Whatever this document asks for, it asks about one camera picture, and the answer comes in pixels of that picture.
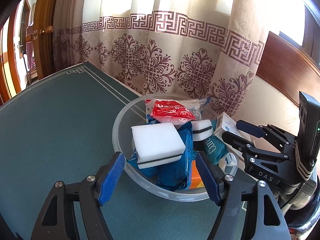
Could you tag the blue snack packet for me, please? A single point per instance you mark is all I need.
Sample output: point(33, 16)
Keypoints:
point(175, 175)
point(147, 172)

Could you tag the blue woven cloth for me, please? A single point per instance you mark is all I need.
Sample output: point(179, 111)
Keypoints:
point(212, 150)

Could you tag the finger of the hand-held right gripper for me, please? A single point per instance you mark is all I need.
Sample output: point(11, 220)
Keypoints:
point(235, 140)
point(250, 128)

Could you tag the orange yellow toy block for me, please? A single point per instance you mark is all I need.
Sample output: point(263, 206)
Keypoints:
point(196, 177)

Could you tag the wooden door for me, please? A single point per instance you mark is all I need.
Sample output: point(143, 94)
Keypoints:
point(45, 10)

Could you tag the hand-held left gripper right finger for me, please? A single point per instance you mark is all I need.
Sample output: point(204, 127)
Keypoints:
point(207, 177)

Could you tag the white sponge black stripe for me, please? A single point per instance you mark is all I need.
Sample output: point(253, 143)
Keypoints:
point(155, 140)
point(201, 125)

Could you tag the patterned beige curtain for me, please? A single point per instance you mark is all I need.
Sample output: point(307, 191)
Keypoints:
point(150, 55)

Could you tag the clear plastic bowl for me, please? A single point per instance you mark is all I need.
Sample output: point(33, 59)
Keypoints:
point(130, 130)

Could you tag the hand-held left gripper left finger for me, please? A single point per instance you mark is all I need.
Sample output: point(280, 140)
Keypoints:
point(112, 180)

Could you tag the wooden door knob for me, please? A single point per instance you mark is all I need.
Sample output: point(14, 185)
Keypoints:
point(46, 31)

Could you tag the brown wooden panel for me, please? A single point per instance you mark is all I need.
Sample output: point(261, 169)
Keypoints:
point(287, 62)

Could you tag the white plastic packet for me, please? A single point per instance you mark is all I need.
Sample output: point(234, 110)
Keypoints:
point(197, 105)

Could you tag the white blue medicine box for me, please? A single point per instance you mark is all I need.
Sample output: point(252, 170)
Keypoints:
point(226, 125)

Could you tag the red snack packet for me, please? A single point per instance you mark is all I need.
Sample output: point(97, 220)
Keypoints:
point(170, 110)

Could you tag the person's right forearm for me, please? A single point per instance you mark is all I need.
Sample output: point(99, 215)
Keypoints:
point(305, 217)

